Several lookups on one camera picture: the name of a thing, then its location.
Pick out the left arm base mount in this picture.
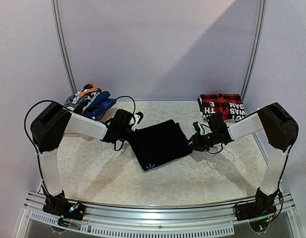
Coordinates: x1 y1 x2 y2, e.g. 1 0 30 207
43 198 87 221

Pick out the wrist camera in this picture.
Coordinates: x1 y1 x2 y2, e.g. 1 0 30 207
129 112 144 131
193 121 205 135

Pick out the left aluminium frame post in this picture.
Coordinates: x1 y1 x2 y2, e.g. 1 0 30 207
51 0 77 93

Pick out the right aluminium frame post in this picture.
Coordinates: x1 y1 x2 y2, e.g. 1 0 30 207
240 0 267 101

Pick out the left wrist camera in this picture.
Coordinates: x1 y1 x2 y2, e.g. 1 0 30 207
129 112 144 131

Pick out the black t-shirt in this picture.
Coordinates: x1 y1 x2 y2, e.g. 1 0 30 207
129 119 193 172

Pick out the aluminium front rail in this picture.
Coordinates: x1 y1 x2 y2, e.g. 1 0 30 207
17 192 304 238

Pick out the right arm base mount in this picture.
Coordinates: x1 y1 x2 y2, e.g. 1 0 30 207
233 201 283 223

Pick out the blue plaid garment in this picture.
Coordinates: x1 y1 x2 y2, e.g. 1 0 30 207
83 91 116 119

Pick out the aluminium frame post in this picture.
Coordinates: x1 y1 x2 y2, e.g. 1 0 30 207
240 0 267 101
51 0 77 93

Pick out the camouflage orange garment pile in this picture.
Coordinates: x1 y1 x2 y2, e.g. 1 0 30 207
64 82 102 114

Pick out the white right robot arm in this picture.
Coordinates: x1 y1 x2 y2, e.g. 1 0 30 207
188 102 299 216

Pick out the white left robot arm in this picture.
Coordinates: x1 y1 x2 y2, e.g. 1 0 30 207
25 100 143 215

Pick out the red black plaid shirt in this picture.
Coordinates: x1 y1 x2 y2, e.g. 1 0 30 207
197 94 246 121

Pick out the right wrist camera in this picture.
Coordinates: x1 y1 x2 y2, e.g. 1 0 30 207
193 121 205 135

